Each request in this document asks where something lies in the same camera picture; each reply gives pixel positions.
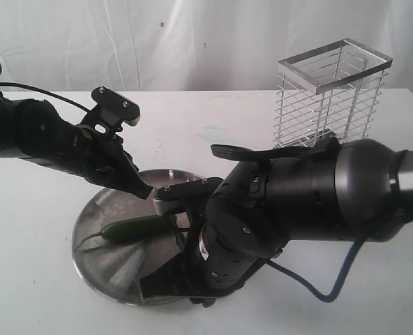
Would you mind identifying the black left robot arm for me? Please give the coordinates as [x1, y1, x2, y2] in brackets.
[0, 87, 152, 199]

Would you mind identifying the chrome wire utensil holder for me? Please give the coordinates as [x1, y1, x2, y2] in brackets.
[273, 38, 393, 148]

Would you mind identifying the round steel plate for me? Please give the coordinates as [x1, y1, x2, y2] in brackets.
[72, 188, 179, 306]

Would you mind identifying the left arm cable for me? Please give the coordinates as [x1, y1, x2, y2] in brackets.
[0, 47, 96, 116]

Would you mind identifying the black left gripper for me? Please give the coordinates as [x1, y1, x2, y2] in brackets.
[66, 107, 151, 200]

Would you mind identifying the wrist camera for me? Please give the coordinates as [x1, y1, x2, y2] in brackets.
[91, 87, 141, 128]
[153, 177, 223, 216]

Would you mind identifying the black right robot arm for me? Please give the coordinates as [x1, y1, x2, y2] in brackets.
[139, 137, 413, 307]

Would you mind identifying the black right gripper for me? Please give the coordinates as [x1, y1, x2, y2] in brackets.
[140, 212, 280, 307]

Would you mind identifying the green chili pepper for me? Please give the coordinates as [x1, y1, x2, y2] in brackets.
[75, 215, 172, 250]

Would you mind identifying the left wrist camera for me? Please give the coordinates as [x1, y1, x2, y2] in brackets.
[91, 87, 141, 128]

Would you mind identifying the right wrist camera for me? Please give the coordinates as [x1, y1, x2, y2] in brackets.
[153, 177, 223, 216]

